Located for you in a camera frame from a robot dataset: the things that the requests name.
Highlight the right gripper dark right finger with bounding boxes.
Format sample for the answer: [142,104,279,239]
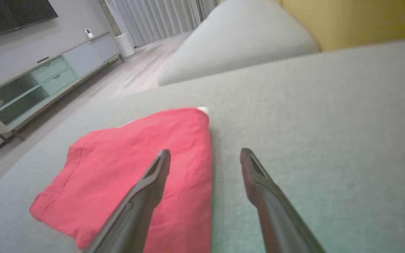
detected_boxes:
[240,148,326,253]

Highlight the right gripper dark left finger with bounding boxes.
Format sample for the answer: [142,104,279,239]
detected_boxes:
[83,149,171,253]

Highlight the red shorts with white stripe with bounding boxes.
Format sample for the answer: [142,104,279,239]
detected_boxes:
[29,107,213,253]

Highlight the grey sofa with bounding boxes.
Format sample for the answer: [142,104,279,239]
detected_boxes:
[0,37,405,253]

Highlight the pale green TV cabinet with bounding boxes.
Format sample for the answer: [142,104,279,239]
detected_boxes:
[0,32,124,141]

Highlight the white ribbed bin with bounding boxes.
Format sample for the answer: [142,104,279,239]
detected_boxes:
[114,32,136,58]

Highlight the grey sofa back cushion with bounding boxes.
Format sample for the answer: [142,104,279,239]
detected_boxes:
[157,0,321,86]

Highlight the grey pleated curtain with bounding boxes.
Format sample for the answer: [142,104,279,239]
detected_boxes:
[104,0,220,48]

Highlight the yellow sofa cushion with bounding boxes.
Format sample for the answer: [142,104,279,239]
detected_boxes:
[275,0,405,52]

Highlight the black television screen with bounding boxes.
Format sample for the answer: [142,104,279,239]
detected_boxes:
[0,0,59,44]

